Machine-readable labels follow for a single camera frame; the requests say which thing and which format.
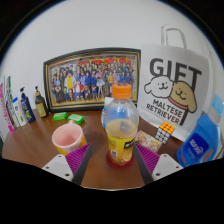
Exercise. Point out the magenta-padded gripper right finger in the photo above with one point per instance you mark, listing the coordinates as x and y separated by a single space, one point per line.
151 161

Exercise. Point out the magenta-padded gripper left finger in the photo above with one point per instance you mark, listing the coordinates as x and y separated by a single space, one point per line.
71 160

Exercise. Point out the floral patterned small box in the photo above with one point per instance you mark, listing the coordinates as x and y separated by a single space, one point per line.
148 140

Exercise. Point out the pink and yellow mug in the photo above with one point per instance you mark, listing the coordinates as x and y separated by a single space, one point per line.
68 137

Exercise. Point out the colourful puzzle cube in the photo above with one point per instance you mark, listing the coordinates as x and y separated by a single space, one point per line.
164 132

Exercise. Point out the flat round red coaster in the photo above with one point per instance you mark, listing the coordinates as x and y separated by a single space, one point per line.
115 163

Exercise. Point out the green soap packet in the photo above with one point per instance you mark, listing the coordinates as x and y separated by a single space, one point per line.
60 116
76 118

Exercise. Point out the orange-capped juice bottle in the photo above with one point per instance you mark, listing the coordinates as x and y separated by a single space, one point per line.
121 128

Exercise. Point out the blue detergent bottle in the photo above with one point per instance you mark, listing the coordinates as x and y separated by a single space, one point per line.
199 140

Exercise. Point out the dark amber pump bottle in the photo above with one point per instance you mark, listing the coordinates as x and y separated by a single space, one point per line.
41 104

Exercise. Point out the dark blue pump bottle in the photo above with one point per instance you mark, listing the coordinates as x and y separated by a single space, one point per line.
27 107

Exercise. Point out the white tube bottle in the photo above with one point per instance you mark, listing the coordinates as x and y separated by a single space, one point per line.
19 112

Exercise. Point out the white paper gift bag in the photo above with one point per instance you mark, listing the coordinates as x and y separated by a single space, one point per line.
173 86

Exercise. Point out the pink toothpaste box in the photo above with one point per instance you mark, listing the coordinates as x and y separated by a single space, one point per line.
6 111

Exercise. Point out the framed group picture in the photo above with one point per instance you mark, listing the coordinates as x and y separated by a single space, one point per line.
91 80

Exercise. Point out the white and green box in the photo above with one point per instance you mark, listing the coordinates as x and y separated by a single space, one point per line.
10 100

